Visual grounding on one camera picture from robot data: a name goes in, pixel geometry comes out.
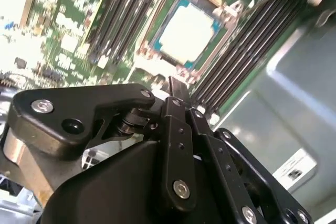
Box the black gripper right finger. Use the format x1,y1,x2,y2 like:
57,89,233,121
185,107,314,224

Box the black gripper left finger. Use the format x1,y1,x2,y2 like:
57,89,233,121
2,76,198,213

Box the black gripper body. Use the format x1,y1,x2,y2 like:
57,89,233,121
39,140,238,224

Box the silver CPU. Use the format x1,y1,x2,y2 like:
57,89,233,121
153,0,221,69

